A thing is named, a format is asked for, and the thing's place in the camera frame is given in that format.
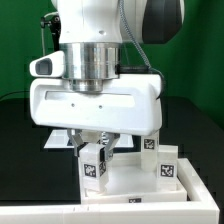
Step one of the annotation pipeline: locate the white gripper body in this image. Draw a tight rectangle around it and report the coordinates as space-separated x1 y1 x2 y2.
29 51 163 136

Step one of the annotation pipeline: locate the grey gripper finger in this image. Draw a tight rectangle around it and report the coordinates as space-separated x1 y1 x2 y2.
104 133 120 161
67 129 84 157

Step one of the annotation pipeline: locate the white square table top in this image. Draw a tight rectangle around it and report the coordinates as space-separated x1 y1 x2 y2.
80 153 187 204

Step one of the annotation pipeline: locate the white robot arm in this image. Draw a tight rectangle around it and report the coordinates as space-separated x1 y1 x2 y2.
30 0 184 159

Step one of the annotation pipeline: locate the white L-shaped obstacle fence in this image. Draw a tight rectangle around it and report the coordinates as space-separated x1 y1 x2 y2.
0 158 220 224

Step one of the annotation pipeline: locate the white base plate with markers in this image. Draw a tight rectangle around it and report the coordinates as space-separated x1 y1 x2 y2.
44 129 134 149

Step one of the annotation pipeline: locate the black cable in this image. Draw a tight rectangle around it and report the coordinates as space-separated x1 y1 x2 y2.
0 90 32 102

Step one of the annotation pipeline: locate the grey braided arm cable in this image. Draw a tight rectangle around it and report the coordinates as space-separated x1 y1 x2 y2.
118 0 166 98

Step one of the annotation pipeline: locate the white cable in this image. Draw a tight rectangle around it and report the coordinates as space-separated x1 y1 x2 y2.
40 11 60 58

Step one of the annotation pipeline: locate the black camera stand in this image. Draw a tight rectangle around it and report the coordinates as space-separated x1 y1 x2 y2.
40 15 61 44

